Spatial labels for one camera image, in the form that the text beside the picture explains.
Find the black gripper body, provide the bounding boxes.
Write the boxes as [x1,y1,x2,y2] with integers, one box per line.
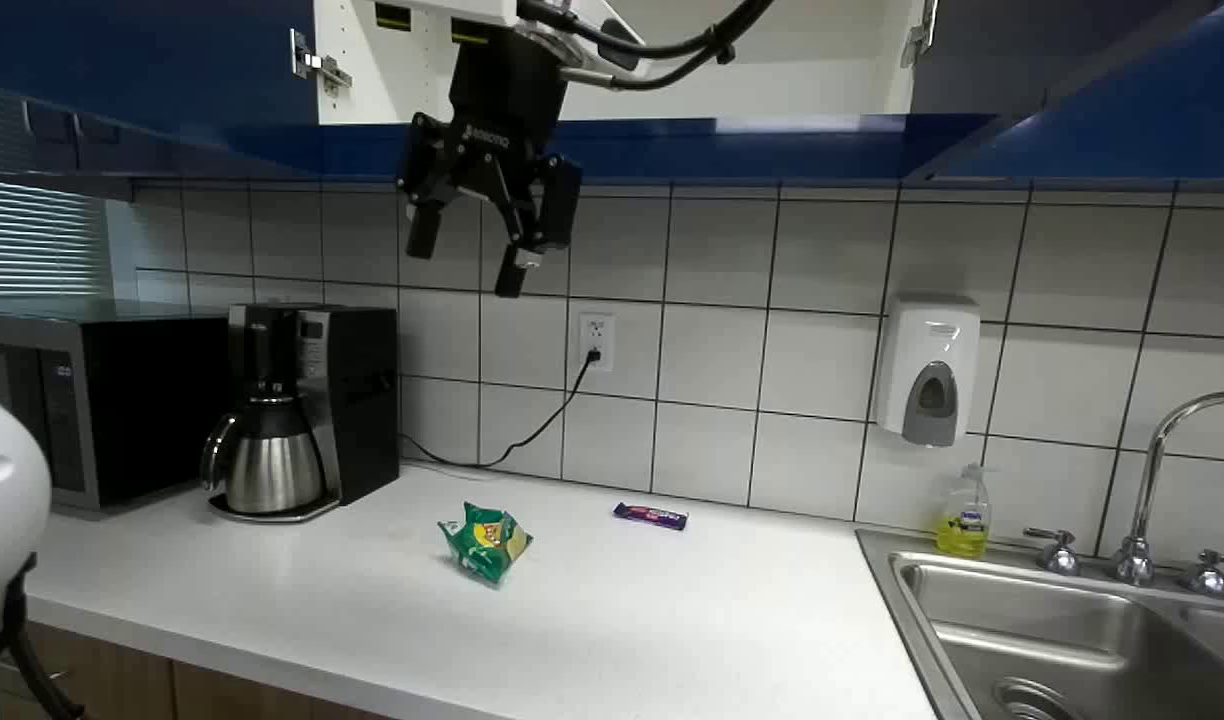
[429,23,589,194]

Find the green snack packet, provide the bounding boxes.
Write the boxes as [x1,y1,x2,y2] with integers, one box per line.
[434,499,536,590]

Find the metal cabinet hinge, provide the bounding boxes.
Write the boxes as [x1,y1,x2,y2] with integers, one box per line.
[285,23,355,96]
[909,0,944,65]

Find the blue cabinet door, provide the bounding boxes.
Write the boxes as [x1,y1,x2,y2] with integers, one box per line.
[0,0,325,180]
[909,0,1224,187]

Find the wooden base cabinet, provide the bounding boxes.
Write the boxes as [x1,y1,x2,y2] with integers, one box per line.
[0,617,386,720]

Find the black coffee maker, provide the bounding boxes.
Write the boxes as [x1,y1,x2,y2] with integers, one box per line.
[207,299,402,527]

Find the stainless steel carafe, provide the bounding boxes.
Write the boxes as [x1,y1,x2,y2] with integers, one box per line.
[200,393,333,522]

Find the purple candy bar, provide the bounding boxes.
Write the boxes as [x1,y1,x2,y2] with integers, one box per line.
[607,499,692,537]

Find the black steel microwave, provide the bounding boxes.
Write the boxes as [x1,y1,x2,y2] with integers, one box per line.
[0,309,237,522]

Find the white window blinds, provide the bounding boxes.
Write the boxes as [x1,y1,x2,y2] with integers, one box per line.
[0,174,116,319]

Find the yellow dish soap bottle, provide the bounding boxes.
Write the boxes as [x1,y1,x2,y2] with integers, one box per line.
[932,461,997,565]

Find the stainless steel sink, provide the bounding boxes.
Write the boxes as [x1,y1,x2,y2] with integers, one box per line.
[856,527,1224,720]

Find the chrome gooseneck faucet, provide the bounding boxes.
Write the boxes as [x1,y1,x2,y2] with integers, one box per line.
[1111,389,1224,594]

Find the white wall outlet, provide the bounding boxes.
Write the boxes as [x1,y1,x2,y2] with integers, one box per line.
[570,309,621,377]

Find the white blue wall cabinet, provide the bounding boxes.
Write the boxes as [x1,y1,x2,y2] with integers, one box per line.
[225,0,1005,187]

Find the black power cord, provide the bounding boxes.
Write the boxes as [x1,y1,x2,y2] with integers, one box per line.
[395,348,602,471]

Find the white wall soap dispenser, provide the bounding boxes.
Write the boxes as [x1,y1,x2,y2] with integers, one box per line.
[875,295,983,454]

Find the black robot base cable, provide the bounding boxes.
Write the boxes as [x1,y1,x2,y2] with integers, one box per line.
[0,550,92,720]

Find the chrome faucet handle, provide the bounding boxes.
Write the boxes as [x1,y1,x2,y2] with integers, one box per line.
[1188,550,1224,599]
[1021,526,1085,582]

